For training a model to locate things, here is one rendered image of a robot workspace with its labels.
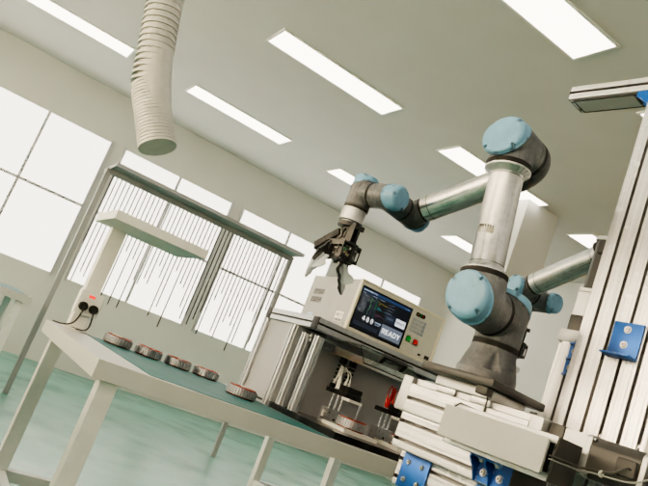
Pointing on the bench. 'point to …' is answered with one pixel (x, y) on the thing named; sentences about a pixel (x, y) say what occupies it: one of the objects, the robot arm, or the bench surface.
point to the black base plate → (337, 433)
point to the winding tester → (324, 302)
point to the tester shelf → (346, 337)
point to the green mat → (198, 384)
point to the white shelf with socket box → (90, 293)
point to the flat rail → (352, 358)
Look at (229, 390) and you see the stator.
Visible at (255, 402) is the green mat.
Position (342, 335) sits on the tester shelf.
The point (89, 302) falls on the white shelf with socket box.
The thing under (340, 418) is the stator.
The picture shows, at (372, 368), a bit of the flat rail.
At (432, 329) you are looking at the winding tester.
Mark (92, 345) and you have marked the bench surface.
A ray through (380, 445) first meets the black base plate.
